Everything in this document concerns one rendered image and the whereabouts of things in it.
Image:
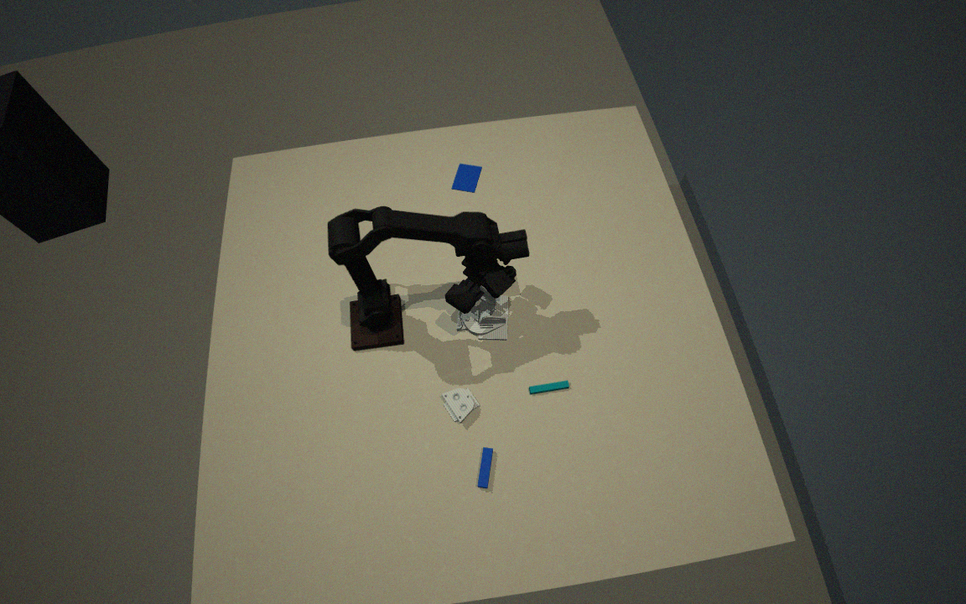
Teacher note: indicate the teal flat bar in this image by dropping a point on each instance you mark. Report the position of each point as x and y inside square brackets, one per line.
[549, 387]

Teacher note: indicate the blue flat bar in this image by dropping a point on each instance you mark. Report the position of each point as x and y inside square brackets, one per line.
[485, 467]

